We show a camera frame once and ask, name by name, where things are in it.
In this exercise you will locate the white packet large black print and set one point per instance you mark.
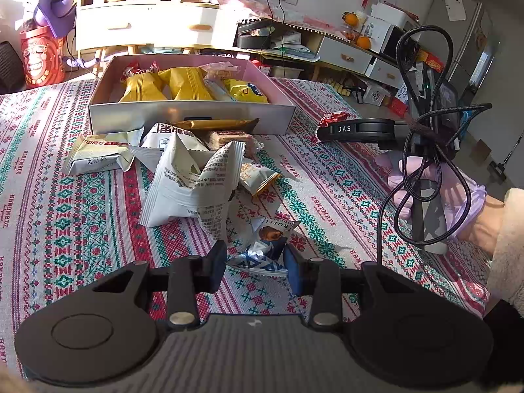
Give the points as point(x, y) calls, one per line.
point(163, 139)

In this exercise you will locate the red cylinder bucket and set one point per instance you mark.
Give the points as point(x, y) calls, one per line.
point(41, 61)

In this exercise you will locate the pink floral cloth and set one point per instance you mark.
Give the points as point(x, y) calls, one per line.
point(286, 18)

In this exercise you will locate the purple plush toy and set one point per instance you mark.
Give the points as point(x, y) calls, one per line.
point(57, 8)

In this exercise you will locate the row of small yellow items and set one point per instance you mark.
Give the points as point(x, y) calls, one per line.
point(335, 86)

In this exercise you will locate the patterned woven mat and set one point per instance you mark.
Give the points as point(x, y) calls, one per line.
point(61, 221)

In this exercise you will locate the wooden cabinet white drawer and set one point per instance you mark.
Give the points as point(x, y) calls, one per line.
point(200, 26)
point(118, 24)

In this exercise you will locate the pink cardboard box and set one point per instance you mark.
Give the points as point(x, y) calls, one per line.
point(184, 114)

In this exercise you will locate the small yellow packet blue label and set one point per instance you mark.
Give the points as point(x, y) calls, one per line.
point(245, 92)

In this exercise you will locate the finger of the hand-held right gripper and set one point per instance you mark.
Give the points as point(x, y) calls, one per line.
point(324, 134)

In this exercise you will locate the clear brown wafer packet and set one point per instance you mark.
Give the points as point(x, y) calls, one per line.
point(229, 139)

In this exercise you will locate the red packet with white print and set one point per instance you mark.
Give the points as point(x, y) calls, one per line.
point(135, 68)

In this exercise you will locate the black round tin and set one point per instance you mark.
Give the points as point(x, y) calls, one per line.
point(251, 39)

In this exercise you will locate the blue white triangle-pattern packet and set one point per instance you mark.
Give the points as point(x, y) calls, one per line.
point(256, 260)

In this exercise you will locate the white newspaper-print snack packet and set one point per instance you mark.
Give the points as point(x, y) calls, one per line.
point(176, 188)
point(221, 172)

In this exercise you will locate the small red snack packet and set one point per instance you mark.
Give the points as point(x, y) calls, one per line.
point(333, 118)

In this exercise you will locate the grey refrigerator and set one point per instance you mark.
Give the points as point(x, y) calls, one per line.
point(475, 49)

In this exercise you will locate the black grille heater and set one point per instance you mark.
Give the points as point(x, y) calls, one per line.
point(10, 67)

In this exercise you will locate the purple curved bar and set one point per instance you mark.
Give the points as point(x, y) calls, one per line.
point(82, 62)

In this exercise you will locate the person's right hand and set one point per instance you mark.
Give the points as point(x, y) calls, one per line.
point(462, 200)

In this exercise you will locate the pale green biscuit packet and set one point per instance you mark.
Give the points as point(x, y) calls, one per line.
point(98, 155)

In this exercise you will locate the pink clear snack packet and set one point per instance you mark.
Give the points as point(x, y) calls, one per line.
point(219, 71)

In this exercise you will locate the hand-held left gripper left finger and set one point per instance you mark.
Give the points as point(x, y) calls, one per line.
point(218, 266)

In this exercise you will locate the person's left forearm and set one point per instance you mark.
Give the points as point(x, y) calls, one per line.
point(8, 380)

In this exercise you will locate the person's right forearm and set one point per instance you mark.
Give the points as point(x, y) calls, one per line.
point(507, 245)

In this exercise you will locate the low white drawer cabinet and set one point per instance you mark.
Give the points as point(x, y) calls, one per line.
point(344, 55)

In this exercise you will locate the yellow snack packet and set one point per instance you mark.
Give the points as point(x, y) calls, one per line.
point(184, 84)
point(143, 88)

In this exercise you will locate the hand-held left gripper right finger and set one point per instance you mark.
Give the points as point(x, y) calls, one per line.
point(292, 270)

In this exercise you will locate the white microwave oven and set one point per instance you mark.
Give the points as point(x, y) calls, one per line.
point(380, 35)

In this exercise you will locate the brown truffle packet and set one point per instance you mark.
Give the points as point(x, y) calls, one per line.
point(272, 233)

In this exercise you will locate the white tube packet blue label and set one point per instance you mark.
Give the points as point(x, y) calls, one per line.
point(217, 90)

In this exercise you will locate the orange fruit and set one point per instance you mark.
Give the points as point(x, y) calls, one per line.
point(350, 18)
point(364, 42)

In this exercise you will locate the small white carton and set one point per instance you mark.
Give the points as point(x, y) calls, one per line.
point(376, 94)

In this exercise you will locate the long gold snack packet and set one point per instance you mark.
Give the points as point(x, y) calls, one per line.
point(217, 124)

